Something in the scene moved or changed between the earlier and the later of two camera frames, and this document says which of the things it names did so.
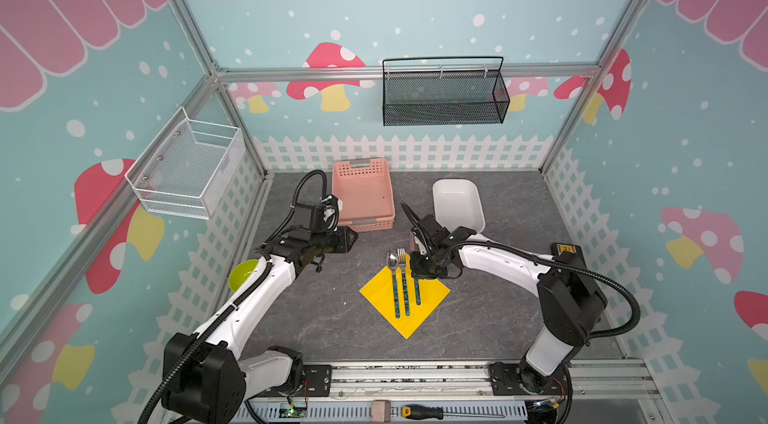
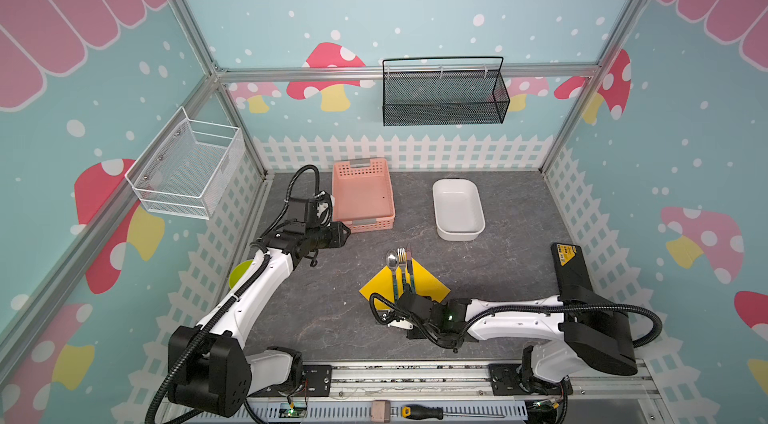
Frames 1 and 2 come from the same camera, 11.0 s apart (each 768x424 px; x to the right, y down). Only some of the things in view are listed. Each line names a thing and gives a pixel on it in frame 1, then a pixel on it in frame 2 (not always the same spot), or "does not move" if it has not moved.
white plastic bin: x=457 y=203 does not move
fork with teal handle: x=402 y=254 does not move
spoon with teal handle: x=392 y=260 does not move
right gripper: x=426 y=233 → x=402 y=304
